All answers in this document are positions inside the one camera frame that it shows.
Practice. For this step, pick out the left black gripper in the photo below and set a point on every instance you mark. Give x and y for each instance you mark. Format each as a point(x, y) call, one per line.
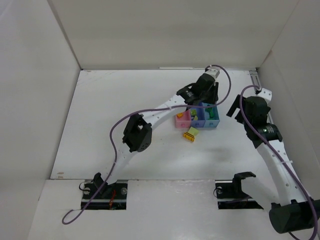
point(210, 92)

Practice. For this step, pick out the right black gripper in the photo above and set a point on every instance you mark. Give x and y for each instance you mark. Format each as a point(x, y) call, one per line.
point(238, 113)

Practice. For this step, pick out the dark green lego brick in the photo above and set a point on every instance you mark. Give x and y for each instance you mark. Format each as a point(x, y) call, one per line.
point(209, 109)

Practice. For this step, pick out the lime yellow lego brick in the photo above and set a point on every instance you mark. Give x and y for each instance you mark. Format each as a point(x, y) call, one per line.
point(193, 112)

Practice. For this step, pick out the orange striped lego brick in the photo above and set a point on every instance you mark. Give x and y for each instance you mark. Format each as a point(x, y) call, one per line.
point(188, 136)

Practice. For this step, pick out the light yellow lego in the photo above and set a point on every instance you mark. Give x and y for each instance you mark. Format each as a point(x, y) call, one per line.
point(193, 131)

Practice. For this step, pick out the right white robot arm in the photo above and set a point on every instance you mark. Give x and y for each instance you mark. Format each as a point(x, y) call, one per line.
point(290, 208)

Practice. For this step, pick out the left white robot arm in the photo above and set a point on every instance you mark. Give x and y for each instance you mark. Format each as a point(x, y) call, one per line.
point(137, 134)

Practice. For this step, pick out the light blue plastic bin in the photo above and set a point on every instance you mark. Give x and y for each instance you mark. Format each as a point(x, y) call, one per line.
point(210, 123)

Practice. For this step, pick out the purple plastic bin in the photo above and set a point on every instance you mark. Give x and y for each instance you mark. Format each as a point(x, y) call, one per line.
point(201, 121)

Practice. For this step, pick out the pink plastic bin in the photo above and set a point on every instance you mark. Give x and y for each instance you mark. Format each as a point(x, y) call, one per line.
point(183, 122)

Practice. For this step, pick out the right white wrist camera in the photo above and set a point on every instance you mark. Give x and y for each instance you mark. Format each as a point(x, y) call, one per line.
point(265, 94)

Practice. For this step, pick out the aluminium rail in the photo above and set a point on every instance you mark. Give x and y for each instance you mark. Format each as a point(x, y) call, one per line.
point(255, 79)

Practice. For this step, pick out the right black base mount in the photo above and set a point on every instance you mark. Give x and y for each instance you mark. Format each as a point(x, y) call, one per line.
point(230, 196)

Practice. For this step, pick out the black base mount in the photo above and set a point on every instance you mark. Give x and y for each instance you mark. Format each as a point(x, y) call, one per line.
point(230, 196)
point(110, 197)

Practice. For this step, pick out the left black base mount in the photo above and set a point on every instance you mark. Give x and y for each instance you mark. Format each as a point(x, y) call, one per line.
point(110, 197)

